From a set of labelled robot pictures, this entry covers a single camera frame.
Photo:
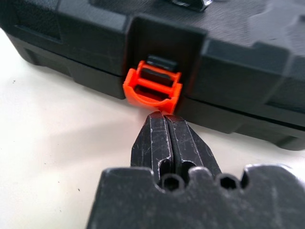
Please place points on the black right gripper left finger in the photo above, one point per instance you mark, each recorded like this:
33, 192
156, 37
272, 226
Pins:
152, 143

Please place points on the orange case latch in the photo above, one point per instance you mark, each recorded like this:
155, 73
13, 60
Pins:
152, 95

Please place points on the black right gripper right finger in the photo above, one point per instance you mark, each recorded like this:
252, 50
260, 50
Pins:
190, 148

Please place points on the black plastic tool case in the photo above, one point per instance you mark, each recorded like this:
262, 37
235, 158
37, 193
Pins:
238, 71

